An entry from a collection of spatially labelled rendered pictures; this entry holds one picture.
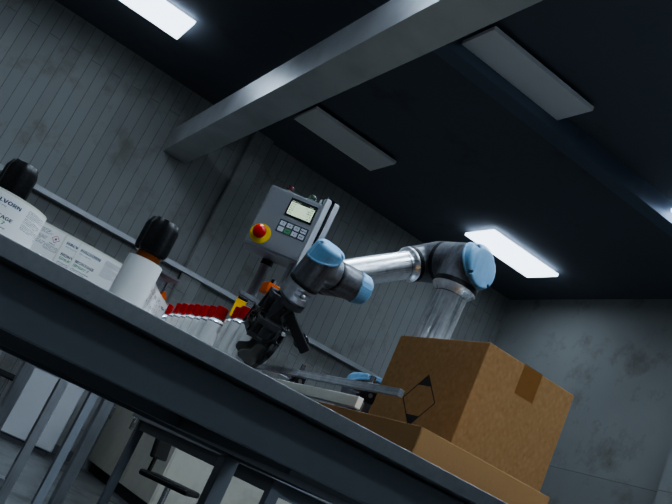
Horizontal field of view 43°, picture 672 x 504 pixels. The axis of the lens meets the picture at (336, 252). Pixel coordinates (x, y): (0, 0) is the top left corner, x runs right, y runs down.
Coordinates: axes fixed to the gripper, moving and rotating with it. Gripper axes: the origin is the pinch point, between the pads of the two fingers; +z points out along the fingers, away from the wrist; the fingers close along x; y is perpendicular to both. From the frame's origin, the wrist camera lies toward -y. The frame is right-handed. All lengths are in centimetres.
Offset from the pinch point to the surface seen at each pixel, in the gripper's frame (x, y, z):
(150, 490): -484, -231, 359
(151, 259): -19.6, 28.2, -4.7
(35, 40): -917, 47, 149
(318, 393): 39.6, 4.6, -19.2
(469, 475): 82, 3, -37
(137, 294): -13.9, 27.6, 2.5
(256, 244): -47.9, -1.5, -13.6
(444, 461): 82, 8, -37
